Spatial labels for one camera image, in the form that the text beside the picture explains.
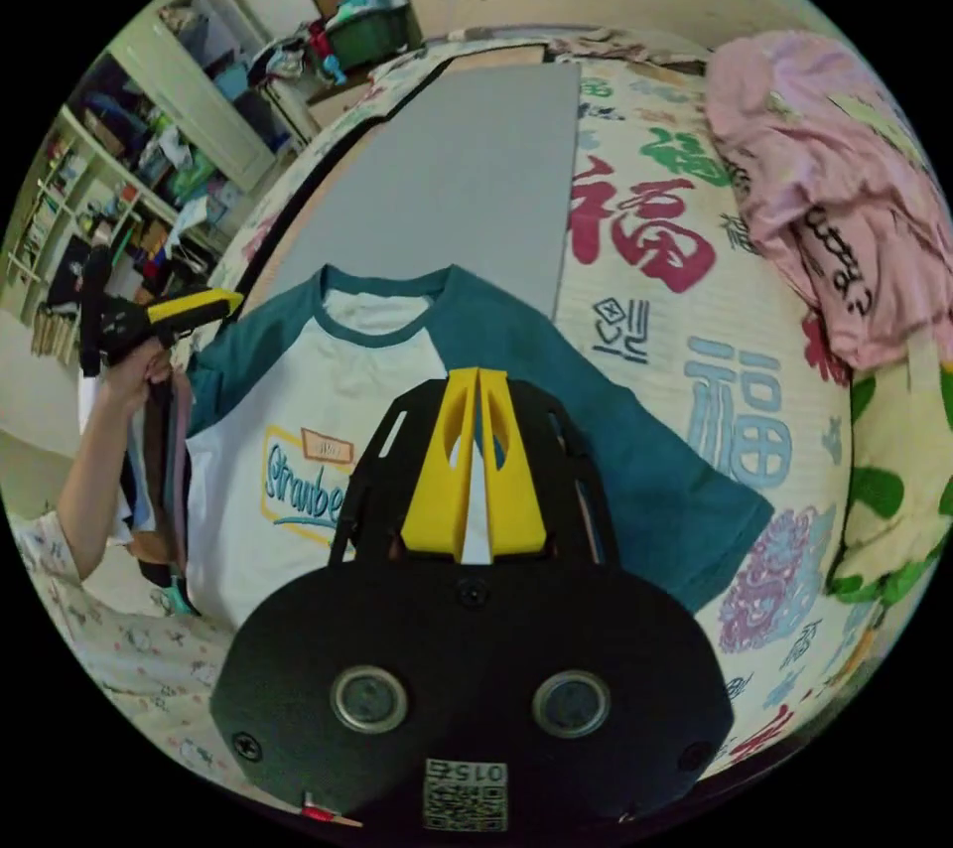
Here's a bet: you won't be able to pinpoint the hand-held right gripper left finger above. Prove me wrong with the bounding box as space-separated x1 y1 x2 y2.
400 367 477 561

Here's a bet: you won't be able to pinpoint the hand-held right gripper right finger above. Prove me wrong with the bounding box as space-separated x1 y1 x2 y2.
477 367 552 559

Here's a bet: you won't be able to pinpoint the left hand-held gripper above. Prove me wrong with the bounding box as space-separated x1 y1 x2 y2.
97 289 245 369

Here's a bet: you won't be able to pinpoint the green and white t-shirt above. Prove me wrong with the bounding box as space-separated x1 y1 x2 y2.
182 263 777 632

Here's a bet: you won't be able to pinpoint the person's left forearm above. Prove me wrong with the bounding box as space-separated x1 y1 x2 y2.
56 382 147 583

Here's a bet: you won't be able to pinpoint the person's left hand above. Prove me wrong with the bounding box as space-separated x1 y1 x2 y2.
102 338 177 419

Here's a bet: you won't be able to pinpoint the open white shelf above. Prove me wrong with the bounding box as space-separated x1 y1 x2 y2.
2 105 251 361

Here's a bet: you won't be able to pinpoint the hanging clothes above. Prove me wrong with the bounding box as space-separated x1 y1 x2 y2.
111 369 204 620

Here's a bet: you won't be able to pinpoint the white cupboard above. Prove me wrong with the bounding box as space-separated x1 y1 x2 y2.
106 0 316 196

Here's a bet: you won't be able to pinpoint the bed with printed sheet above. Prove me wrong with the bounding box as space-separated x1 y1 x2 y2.
215 0 936 786

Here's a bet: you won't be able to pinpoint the grey flat board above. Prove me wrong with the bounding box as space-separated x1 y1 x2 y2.
260 60 585 325

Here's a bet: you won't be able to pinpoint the green basket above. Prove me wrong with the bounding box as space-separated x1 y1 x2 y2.
309 0 415 71

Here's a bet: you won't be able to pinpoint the person's body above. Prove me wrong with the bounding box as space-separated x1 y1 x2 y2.
8 508 307 808

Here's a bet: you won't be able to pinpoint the leaf print pillow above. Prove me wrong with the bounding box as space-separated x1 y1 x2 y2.
824 323 953 610

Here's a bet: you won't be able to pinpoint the pile of clothes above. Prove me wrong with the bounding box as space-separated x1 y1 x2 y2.
703 30 953 374

